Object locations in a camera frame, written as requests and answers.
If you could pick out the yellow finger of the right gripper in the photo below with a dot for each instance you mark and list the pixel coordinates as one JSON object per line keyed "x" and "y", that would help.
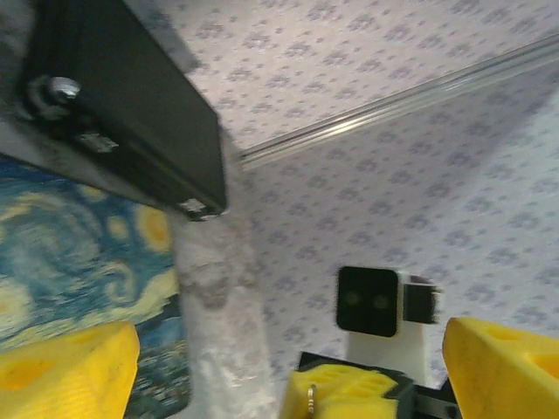
{"x": 345, "y": 390}

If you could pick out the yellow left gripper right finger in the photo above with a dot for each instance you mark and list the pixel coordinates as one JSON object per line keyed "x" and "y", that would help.
{"x": 502, "y": 371}

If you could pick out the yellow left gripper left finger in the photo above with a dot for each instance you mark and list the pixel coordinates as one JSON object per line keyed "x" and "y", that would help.
{"x": 65, "y": 375}

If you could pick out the starry night print mat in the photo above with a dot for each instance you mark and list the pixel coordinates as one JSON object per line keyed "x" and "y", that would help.
{"x": 83, "y": 262}

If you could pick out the silver bolt on beam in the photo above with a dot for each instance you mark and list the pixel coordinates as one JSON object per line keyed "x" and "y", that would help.
{"x": 54, "y": 94}

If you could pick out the black flat box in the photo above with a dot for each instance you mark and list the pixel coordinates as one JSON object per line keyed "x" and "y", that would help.
{"x": 131, "y": 100}

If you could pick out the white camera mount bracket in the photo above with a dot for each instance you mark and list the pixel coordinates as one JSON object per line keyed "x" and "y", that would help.
{"x": 408, "y": 353}

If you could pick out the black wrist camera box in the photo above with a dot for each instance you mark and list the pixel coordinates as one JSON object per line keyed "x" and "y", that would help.
{"x": 369, "y": 301}

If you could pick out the silver aluminium rail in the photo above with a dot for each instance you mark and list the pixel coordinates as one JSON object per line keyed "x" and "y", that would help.
{"x": 393, "y": 105}

